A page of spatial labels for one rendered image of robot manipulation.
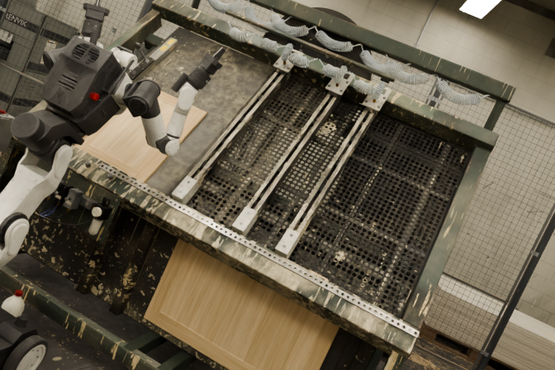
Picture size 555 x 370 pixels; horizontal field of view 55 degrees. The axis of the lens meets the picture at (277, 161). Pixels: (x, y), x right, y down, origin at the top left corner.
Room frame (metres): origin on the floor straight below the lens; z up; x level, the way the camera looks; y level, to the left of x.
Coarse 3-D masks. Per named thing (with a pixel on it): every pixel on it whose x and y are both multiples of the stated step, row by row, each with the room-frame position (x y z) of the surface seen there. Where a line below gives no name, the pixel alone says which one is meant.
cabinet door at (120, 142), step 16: (160, 96) 2.94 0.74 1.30; (128, 112) 2.84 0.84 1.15; (192, 112) 2.88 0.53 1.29; (112, 128) 2.76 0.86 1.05; (128, 128) 2.77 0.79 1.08; (192, 128) 2.81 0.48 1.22; (96, 144) 2.68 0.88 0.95; (112, 144) 2.69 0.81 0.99; (128, 144) 2.70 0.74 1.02; (144, 144) 2.71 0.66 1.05; (112, 160) 2.62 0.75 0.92; (128, 160) 2.63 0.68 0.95; (144, 160) 2.64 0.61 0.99; (160, 160) 2.64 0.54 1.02; (144, 176) 2.57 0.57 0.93
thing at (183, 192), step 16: (288, 48) 3.00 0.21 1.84; (288, 64) 3.06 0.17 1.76; (272, 80) 3.02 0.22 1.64; (256, 96) 2.92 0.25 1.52; (272, 96) 3.00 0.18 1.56; (240, 112) 2.83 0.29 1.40; (256, 112) 2.88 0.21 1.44; (240, 128) 2.76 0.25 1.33; (224, 144) 2.68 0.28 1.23; (208, 160) 2.64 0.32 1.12; (192, 176) 2.54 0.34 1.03; (208, 176) 2.62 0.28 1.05; (176, 192) 2.46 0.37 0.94; (192, 192) 2.52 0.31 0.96
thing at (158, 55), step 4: (176, 40) 3.22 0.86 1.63; (164, 44) 3.20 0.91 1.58; (172, 44) 3.20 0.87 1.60; (176, 44) 3.24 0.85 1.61; (168, 48) 3.18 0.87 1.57; (172, 48) 3.21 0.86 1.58; (156, 52) 3.14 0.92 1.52; (160, 52) 3.14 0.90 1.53; (164, 52) 3.15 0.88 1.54; (168, 52) 3.20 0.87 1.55; (152, 56) 3.11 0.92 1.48; (156, 56) 3.12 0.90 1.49; (160, 56) 3.13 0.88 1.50; (164, 56) 3.17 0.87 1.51; (156, 60) 3.11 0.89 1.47; (160, 60) 3.15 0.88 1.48; (152, 64) 3.09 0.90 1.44; (156, 64) 3.13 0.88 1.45; (148, 68) 3.06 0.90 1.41; (152, 68) 3.10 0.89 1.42; (144, 72) 3.04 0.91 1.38; (148, 72) 3.08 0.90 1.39; (140, 76) 3.02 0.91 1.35; (144, 76) 3.05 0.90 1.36; (132, 80) 2.97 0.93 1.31; (136, 80) 3.00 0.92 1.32; (80, 132) 2.72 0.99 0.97
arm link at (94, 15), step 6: (84, 6) 2.58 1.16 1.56; (90, 6) 2.58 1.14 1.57; (96, 6) 2.59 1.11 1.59; (90, 12) 2.58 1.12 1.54; (96, 12) 2.59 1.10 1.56; (102, 12) 2.60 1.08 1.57; (108, 12) 2.62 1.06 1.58; (90, 18) 2.58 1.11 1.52; (96, 18) 2.58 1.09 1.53; (102, 18) 2.60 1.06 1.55; (84, 24) 2.56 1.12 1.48; (90, 24) 2.55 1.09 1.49; (96, 24) 2.57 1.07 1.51
